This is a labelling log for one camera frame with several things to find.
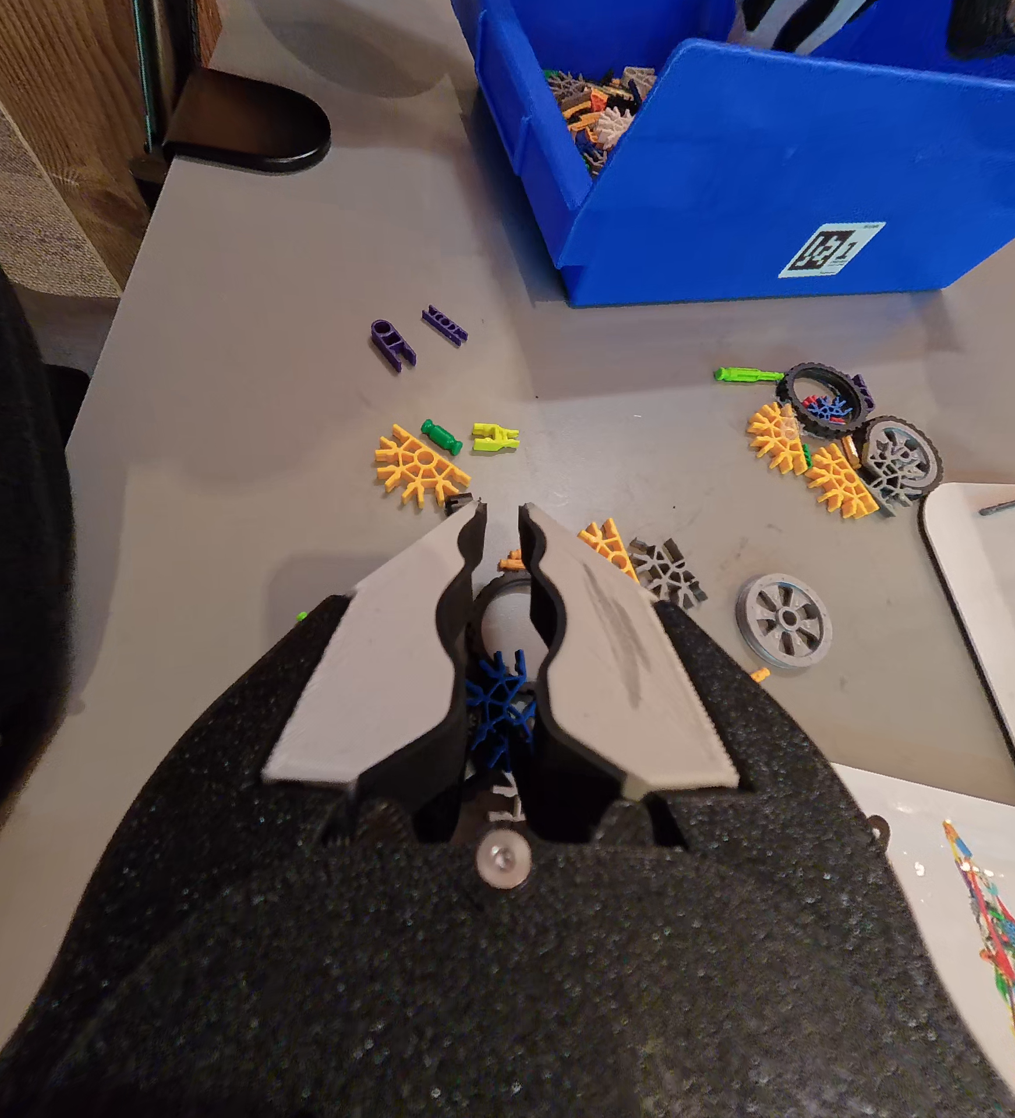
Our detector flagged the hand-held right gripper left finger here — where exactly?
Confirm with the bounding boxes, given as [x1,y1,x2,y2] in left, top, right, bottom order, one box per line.
[261,502,488,842]

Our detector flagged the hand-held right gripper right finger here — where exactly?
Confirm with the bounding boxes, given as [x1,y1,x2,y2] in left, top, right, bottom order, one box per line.
[518,503,741,842]

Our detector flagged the blue plastic parts bin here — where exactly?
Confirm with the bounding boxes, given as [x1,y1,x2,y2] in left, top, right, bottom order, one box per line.
[450,0,1015,309]

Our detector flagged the pile of toy building pieces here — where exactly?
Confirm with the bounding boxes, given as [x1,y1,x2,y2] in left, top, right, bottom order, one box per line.
[544,65,659,180]

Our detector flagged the dark grey fan connector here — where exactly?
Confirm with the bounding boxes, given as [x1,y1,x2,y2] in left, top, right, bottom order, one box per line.
[628,537,709,610]

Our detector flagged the grey spoked wheel hub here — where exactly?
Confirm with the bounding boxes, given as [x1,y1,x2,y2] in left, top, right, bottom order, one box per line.
[736,572,834,672]

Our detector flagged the blue snowflake connector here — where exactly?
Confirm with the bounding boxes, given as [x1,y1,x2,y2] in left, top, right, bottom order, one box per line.
[464,648,539,774]

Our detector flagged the yellow fan connector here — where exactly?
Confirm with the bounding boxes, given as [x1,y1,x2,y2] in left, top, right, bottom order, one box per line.
[577,518,639,582]
[373,423,473,508]
[745,402,814,477]
[802,441,884,521]

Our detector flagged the large black rubber tire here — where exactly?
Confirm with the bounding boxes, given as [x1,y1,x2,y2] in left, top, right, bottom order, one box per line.
[468,572,561,665]

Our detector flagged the small black rubber tire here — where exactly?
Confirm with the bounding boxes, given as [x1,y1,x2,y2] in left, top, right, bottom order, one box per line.
[776,360,877,440]

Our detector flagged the grey snowflake connector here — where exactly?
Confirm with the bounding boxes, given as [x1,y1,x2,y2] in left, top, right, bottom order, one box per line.
[861,437,923,518]

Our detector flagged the grey wheel with tire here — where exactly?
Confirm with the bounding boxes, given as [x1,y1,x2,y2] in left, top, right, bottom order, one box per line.
[857,415,945,516]

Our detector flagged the printed toy set bag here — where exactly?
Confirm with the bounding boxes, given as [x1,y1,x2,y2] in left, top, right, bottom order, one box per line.
[830,764,1015,1118]

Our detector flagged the black desk clamp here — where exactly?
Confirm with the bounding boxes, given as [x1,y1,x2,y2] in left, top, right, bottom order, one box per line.
[162,68,334,176]

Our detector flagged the wooden partition panel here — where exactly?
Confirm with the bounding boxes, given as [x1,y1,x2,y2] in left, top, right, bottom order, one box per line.
[0,0,154,263]

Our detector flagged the purple ring clip connector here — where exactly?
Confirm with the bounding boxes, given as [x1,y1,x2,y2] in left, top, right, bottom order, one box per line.
[369,319,418,375]

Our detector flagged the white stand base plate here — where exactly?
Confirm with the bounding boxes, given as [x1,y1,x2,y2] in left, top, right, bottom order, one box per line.
[920,480,1015,818]

